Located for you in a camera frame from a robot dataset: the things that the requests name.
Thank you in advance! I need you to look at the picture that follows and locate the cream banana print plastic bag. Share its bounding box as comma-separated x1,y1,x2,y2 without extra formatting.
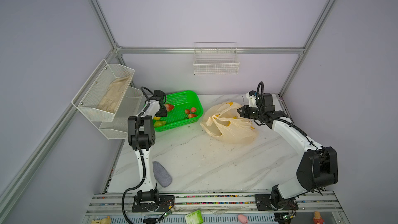
200,102,258,144

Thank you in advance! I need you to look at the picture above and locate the yellow fake lemon with leaves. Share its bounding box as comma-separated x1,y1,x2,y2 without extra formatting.
153,116,167,128

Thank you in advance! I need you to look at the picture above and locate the green plastic basket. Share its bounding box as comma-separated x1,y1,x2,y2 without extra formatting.
154,90,204,132

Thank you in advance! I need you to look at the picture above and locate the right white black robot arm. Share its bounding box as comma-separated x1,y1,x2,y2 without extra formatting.
237,90,339,210

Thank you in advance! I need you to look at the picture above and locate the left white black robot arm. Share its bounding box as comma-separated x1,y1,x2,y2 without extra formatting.
127,87,167,204

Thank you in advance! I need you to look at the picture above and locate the beige cloth in shelf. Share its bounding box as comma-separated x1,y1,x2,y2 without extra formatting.
97,76,132,114

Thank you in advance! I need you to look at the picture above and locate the grey oval sponge pad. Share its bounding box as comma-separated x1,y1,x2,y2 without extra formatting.
152,161,173,188

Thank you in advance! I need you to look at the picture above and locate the pink small toy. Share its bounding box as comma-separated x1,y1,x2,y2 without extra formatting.
237,214,249,224

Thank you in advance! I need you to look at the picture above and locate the green small box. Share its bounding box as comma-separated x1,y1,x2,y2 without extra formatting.
184,209,204,224

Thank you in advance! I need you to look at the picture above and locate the red yellow figurine toy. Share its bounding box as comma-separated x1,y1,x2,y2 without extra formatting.
313,211,324,224

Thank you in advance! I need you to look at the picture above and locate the beige toy at front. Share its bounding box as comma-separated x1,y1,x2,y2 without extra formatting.
91,216,112,224

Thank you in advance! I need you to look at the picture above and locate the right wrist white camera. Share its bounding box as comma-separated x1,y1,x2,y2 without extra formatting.
246,90,258,107

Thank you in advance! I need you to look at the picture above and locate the lower white mesh wall shelf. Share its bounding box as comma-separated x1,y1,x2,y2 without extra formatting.
95,87,144,140

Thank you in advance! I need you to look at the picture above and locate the white mesh wall shelf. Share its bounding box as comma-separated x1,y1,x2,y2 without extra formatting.
95,87,144,140
72,60,135,122

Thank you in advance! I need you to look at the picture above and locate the white wire wall basket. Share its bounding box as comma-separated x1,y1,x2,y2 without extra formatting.
193,42,240,76

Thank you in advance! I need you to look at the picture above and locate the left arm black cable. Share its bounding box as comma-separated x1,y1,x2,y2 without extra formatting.
121,86,156,224

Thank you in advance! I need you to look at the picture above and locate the upper white mesh wall shelf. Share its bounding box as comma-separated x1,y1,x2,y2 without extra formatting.
72,60,135,122

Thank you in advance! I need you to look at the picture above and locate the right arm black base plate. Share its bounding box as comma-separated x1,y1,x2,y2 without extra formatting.
255,194,298,211

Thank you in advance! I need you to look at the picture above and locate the aluminium front rail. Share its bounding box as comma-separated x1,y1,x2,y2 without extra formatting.
83,191,350,224

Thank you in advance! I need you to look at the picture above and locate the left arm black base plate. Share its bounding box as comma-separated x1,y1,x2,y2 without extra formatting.
131,195,175,213

